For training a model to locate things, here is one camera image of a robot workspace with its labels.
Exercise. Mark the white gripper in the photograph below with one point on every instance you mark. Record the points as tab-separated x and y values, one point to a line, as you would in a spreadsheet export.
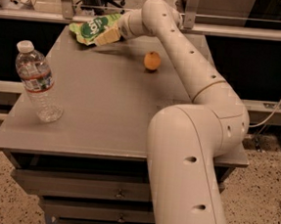
122	27

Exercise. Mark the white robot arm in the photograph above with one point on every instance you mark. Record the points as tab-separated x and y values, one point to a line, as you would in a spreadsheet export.
183	140

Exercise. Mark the grey drawer cabinet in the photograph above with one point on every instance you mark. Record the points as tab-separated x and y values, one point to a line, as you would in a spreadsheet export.
108	98

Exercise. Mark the middle grey drawer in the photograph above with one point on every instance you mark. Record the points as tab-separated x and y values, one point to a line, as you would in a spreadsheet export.
119	212

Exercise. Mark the top grey drawer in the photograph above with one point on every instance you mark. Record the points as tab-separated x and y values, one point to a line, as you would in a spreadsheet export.
84	186

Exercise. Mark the green rice chip bag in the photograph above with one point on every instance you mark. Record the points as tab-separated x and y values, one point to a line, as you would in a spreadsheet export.
86	32

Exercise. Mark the orange fruit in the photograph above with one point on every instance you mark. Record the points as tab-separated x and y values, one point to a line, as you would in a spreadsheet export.
152	60

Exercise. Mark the clear plastic water bottle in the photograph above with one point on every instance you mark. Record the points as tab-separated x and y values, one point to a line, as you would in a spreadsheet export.
38	81

